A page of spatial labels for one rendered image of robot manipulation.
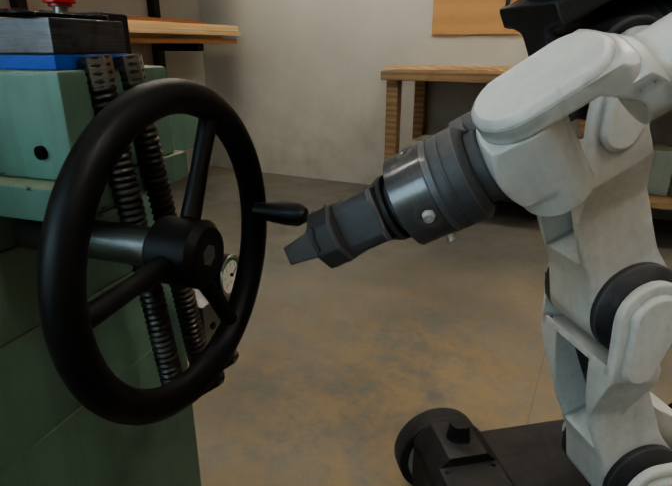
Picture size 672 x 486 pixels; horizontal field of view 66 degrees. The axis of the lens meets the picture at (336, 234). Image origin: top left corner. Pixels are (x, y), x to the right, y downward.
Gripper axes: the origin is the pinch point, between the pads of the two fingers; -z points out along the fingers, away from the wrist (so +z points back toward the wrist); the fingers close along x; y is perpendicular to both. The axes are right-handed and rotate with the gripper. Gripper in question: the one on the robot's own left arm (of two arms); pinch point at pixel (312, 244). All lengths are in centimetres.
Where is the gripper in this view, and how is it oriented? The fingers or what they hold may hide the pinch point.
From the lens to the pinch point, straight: 53.3
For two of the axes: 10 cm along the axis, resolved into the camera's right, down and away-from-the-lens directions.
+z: 8.2, -3.8, -4.3
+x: 3.9, -1.9, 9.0
